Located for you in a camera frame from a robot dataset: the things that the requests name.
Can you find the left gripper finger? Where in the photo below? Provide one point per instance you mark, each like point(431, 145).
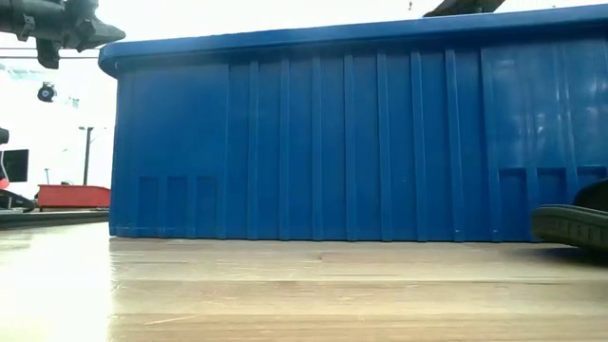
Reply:
point(100, 34)

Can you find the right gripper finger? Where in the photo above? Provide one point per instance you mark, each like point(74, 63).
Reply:
point(465, 7)

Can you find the blue plastic bin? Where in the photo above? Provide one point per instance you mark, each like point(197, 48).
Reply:
point(332, 142)

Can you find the black round ceiling fixture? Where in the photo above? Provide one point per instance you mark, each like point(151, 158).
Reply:
point(46, 91)

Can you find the red plastic crate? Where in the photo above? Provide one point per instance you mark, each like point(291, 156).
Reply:
point(73, 197)

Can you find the black red office chair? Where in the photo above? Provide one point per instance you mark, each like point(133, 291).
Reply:
point(19, 200)

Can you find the black wall screen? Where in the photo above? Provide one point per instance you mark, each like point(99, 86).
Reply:
point(14, 165)

